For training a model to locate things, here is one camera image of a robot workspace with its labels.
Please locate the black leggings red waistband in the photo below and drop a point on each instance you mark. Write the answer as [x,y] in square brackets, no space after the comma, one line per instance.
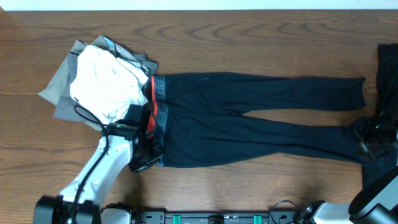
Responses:
[202,118]

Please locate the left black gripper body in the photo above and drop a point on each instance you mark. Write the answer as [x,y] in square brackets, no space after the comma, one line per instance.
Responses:
[152,152]

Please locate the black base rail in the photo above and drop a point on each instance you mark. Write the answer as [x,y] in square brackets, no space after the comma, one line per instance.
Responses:
[217,217]

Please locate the white t-shirt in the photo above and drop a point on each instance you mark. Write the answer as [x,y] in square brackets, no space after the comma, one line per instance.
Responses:
[107,85]

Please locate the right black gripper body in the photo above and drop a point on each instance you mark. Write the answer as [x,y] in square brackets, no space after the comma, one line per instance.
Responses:
[375,141]

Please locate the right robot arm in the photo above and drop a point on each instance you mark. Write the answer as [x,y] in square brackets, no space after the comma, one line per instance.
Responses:
[377,202]

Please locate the black garment at right edge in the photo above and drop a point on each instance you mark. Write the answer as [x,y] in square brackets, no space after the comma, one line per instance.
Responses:
[386,80]

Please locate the grey folded garment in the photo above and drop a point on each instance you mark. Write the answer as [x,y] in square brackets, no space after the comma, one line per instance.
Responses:
[58,90]

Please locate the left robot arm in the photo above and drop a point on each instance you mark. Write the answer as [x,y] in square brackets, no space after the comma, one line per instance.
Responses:
[125,142]

